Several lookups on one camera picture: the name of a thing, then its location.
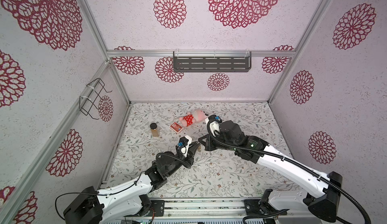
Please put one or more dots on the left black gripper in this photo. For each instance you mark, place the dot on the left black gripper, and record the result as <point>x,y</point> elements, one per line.
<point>190,156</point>

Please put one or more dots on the brown spice jar black lid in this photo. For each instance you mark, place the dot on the brown spice jar black lid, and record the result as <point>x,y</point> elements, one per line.
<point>154,129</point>

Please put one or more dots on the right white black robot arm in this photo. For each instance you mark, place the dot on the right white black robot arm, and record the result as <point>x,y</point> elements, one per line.
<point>319,192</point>

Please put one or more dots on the black wire wall rack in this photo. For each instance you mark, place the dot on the black wire wall rack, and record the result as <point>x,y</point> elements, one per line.
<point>97,104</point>

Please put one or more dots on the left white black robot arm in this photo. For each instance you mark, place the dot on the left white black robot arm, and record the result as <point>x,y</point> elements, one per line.
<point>127,190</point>

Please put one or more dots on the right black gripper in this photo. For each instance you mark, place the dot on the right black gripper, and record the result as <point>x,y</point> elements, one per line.
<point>207,144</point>

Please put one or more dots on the pink plush pig toy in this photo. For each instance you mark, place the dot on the pink plush pig toy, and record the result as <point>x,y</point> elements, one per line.
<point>194,117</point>

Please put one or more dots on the grey wall shelf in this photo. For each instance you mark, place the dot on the grey wall shelf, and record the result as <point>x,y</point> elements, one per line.
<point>212,62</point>

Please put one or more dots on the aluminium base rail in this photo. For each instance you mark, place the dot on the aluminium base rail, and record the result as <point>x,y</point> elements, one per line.
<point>186,208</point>

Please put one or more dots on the red playing card box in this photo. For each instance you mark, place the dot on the red playing card box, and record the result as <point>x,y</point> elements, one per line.
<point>176,127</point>

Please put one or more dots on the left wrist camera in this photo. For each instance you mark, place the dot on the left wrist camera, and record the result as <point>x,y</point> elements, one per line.
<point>183,145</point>

